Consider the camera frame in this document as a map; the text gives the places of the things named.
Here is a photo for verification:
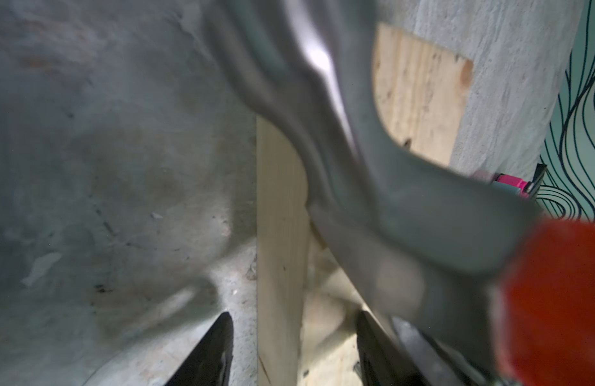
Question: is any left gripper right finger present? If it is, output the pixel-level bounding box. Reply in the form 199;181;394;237
356;310;423;386

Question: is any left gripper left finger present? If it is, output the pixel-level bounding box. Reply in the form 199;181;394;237
165;312;234;386

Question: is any wooden block with nails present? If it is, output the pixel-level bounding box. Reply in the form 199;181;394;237
256;24;473;385

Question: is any claw hammer red black handle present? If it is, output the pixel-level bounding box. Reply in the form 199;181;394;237
204;1;595;385

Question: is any small pink toy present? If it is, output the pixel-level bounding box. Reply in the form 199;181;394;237
491;163;548;199

